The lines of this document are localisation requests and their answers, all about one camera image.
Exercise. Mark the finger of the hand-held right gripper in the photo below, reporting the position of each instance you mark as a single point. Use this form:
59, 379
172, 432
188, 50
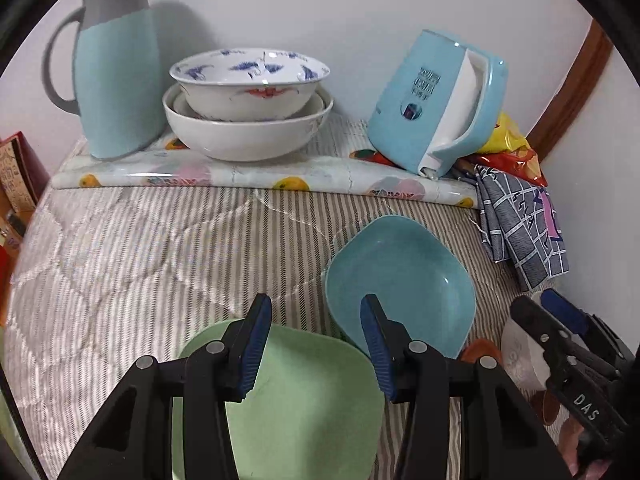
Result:
562, 305
537, 325

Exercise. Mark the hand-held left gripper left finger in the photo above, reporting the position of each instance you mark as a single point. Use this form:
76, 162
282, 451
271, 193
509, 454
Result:
252, 355

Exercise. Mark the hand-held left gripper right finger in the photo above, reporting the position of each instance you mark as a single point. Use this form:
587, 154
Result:
375, 355

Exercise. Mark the brown small bowl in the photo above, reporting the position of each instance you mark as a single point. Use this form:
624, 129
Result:
481, 349

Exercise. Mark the green square plate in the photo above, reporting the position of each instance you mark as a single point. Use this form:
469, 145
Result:
300, 410

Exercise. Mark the teal square plate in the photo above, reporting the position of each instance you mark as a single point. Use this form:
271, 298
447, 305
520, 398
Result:
400, 265

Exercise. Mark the person's right hand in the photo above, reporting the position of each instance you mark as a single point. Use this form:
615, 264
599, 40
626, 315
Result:
571, 457

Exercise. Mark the grey checked cloth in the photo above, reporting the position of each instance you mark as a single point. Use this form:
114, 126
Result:
520, 220

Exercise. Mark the striped quilt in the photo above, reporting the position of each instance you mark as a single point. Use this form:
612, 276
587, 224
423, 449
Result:
150, 260

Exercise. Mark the red snack bag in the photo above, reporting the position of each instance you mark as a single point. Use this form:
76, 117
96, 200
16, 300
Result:
515, 165

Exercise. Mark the fruit print plastic mat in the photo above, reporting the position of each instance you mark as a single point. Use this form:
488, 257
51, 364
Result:
250, 177

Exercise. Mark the yellow snack bag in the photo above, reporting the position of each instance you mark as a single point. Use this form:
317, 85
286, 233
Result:
507, 135

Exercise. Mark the large white swirl bowl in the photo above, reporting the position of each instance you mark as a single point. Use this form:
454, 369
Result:
250, 140

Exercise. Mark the light blue electric kettle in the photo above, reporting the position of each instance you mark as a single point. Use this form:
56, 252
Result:
415, 105

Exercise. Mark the plain white nested bowl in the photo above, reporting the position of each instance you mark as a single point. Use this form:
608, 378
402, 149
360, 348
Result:
311, 105

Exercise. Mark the red paper bag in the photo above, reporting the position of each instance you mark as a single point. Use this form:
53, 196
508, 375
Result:
4, 280

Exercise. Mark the blue patterned white bowl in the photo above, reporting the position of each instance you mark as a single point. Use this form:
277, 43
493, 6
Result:
250, 87

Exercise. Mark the red patterned box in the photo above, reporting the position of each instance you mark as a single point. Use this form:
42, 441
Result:
20, 170

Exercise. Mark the teal thermal jug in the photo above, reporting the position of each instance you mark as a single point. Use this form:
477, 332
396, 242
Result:
117, 85

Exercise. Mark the wooden door frame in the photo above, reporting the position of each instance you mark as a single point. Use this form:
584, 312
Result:
575, 90

